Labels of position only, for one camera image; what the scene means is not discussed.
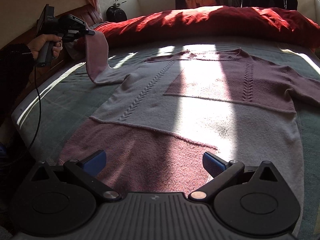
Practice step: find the red duvet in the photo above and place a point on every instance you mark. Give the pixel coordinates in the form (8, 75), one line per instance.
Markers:
(273, 24)

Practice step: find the person's left hand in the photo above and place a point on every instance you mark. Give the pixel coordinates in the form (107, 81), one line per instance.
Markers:
(37, 43)

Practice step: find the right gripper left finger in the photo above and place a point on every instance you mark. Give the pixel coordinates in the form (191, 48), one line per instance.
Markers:
(83, 173)

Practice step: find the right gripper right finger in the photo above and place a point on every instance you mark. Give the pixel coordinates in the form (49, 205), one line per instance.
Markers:
(224, 174)

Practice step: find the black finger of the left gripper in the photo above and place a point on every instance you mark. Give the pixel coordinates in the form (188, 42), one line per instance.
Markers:
(89, 32)

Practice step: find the black bag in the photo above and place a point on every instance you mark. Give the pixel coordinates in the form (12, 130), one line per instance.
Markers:
(115, 14)

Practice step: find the green bed blanket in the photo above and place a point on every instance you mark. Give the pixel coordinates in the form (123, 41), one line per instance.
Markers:
(62, 99)

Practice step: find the pink and white knit sweater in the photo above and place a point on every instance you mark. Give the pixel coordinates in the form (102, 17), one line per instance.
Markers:
(200, 104)

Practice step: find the wooden headboard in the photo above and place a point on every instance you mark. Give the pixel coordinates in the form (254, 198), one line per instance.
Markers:
(18, 60)

